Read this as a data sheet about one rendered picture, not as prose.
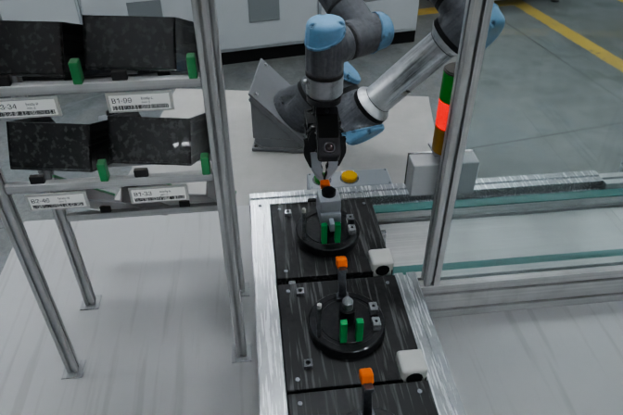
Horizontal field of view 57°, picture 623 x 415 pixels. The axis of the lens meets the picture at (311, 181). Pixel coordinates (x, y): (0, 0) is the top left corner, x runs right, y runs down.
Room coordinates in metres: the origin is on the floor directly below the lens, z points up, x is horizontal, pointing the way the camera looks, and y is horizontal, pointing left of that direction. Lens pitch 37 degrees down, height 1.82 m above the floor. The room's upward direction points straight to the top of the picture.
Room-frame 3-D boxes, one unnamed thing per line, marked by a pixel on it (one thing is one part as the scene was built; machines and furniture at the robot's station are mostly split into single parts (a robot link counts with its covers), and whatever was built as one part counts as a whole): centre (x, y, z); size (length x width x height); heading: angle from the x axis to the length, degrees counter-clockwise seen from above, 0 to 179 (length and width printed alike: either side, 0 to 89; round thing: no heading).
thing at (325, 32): (1.03, -0.03, 1.37); 0.09 x 0.08 x 0.11; 127
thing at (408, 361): (0.68, -0.06, 1.01); 0.24 x 0.24 x 0.13; 6
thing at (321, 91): (1.02, -0.02, 1.29); 0.08 x 0.08 x 0.05
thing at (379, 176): (1.16, -0.10, 0.93); 0.21 x 0.07 x 0.06; 96
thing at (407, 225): (0.94, -0.34, 0.91); 0.84 x 0.28 x 0.10; 96
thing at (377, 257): (0.85, -0.14, 0.97); 0.05 x 0.05 x 0.04; 6
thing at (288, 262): (0.93, -0.04, 0.96); 0.24 x 0.24 x 0.02; 6
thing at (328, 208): (0.92, -0.04, 1.06); 0.08 x 0.04 x 0.07; 8
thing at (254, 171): (1.46, 0.06, 0.84); 0.90 x 0.70 x 0.03; 86
